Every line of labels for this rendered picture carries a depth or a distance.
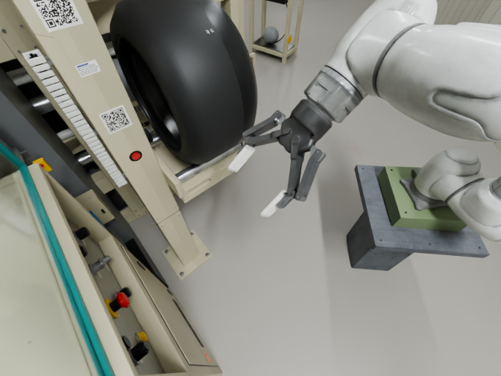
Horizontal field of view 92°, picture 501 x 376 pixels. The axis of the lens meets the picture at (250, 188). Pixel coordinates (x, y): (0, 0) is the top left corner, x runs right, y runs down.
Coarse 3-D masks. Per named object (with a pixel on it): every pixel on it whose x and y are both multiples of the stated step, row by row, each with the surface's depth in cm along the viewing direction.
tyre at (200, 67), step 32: (128, 0) 68; (160, 0) 67; (192, 0) 69; (128, 32) 68; (160, 32) 63; (192, 32) 66; (224, 32) 70; (128, 64) 99; (160, 64) 65; (192, 64) 66; (224, 64) 70; (160, 96) 114; (192, 96) 68; (224, 96) 73; (256, 96) 84; (160, 128) 107; (192, 128) 74; (224, 128) 79; (192, 160) 92
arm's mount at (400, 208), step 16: (384, 176) 127; (400, 176) 123; (384, 192) 126; (400, 192) 117; (400, 208) 112; (432, 208) 112; (448, 208) 111; (400, 224) 114; (416, 224) 113; (432, 224) 112; (448, 224) 111; (464, 224) 109
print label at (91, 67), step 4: (92, 60) 62; (80, 64) 60; (84, 64) 61; (88, 64) 62; (92, 64) 62; (96, 64) 63; (76, 68) 60; (80, 68) 61; (84, 68) 62; (88, 68) 62; (92, 68) 63; (96, 68) 63; (80, 72) 62; (84, 72) 62; (88, 72) 63; (92, 72) 63; (84, 76) 63
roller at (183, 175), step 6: (240, 144) 113; (228, 150) 110; (234, 150) 112; (222, 156) 109; (210, 162) 106; (216, 162) 109; (186, 168) 103; (192, 168) 103; (198, 168) 104; (204, 168) 106; (180, 174) 101; (186, 174) 101; (192, 174) 103; (180, 180) 101; (186, 180) 103
